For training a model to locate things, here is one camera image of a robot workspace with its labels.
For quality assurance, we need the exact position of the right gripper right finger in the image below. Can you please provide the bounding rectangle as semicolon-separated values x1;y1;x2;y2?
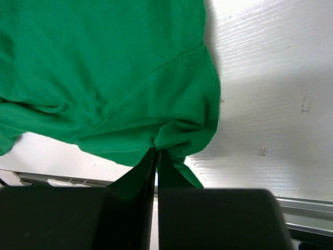
157;151;292;249

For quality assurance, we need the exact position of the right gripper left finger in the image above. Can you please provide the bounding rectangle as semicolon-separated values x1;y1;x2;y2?
1;149;156;249

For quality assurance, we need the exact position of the green t shirt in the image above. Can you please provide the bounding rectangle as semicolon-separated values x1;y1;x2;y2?
1;1;221;188

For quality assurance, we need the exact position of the aluminium frame rail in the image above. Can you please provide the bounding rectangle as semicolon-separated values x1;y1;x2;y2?
1;170;332;238

